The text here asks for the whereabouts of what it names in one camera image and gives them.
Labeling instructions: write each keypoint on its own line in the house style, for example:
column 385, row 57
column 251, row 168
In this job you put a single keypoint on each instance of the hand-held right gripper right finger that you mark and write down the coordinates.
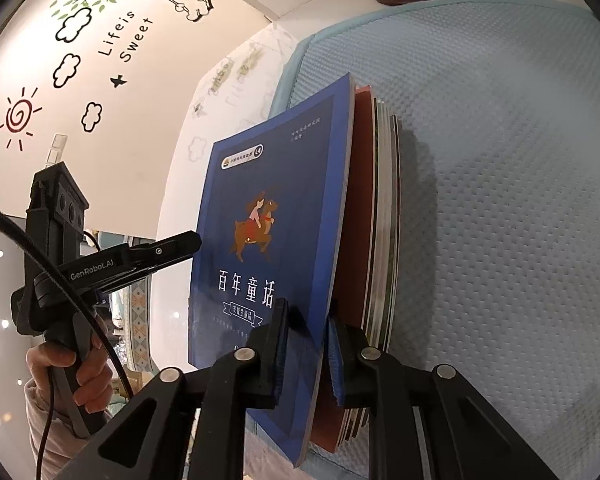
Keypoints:
column 337, row 360

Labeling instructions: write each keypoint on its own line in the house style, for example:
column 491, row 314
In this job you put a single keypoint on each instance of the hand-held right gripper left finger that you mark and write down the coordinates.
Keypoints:
column 280, row 355

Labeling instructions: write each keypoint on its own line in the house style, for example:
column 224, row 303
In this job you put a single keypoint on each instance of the white wall switch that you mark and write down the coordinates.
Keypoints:
column 56, row 149

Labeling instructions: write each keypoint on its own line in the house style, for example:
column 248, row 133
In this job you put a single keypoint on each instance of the light blue textured mat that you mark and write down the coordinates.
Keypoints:
column 505, row 185

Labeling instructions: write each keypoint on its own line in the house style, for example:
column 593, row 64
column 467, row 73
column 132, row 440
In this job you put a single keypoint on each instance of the person's left forearm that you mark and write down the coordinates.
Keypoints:
column 55, row 435

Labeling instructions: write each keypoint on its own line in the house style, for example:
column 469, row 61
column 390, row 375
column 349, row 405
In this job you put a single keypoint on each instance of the red sun wall sticker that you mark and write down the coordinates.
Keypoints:
column 19, row 116

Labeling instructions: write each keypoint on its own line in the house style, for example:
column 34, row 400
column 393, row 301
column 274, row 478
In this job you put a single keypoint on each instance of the person's left hand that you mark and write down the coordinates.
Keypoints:
column 97, row 380

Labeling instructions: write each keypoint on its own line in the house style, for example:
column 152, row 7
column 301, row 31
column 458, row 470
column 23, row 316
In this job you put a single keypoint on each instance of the red cartoon figure book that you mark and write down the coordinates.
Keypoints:
column 360, row 210

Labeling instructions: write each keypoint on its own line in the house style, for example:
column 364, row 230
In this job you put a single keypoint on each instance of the dark blue deer rider book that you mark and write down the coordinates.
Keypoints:
column 280, row 185

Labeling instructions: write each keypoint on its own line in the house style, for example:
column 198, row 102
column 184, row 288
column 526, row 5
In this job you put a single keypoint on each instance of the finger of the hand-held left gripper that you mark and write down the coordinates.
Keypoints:
column 175, row 250

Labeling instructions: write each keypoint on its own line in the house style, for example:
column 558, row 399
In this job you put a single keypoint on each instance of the black outline cloud sticker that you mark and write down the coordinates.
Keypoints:
column 91, row 117
column 66, row 71
column 74, row 26

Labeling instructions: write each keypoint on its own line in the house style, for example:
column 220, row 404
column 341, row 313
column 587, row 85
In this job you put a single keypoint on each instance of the black lettering wall sticker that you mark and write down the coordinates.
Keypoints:
column 125, row 35

